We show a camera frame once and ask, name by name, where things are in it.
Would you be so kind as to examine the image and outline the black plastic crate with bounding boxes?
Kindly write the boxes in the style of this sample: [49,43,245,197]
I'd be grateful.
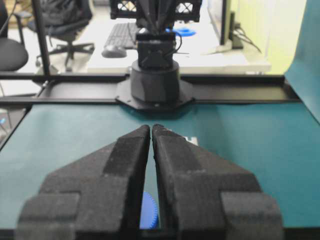
[109,0,202,22]

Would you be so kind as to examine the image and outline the black aluminium frame rail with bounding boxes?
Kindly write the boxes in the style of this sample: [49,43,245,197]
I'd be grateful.
[0,72,300,111]

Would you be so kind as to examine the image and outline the black computer keyboard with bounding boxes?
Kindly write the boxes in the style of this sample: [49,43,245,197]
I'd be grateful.
[104,22,141,50]

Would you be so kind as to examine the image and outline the blue tape roll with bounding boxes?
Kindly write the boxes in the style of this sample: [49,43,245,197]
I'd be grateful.
[173,27,197,37]

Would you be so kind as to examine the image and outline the monitor stand with cables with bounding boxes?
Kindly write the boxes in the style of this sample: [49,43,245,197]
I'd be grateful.
[199,0,262,55]

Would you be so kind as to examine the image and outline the black vertical frame post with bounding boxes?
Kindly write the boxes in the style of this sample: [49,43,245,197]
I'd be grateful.
[31,0,51,76]

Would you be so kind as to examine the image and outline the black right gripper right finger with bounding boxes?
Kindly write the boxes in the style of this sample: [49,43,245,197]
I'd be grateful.
[152,124,284,240]

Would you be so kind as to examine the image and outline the large blue plastic gear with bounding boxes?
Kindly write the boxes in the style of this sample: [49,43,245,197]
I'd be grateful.
[139,191,159,230]

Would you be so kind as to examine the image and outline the white desk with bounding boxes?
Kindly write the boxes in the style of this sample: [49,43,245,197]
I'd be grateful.
[87,22,272,75]

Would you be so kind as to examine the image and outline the black office chair left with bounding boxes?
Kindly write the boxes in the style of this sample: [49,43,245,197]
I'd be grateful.
[0,0,31,72]

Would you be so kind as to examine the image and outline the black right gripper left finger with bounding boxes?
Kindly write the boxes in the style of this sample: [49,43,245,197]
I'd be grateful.
[15,125,150,240]

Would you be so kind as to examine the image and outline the black office chair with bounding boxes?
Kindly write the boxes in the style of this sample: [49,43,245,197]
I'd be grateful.
[39,0,95,72]
[0,0,31,72]

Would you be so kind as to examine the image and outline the grey computer mouse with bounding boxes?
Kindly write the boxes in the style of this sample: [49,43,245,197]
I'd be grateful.
[101,45,127,58]

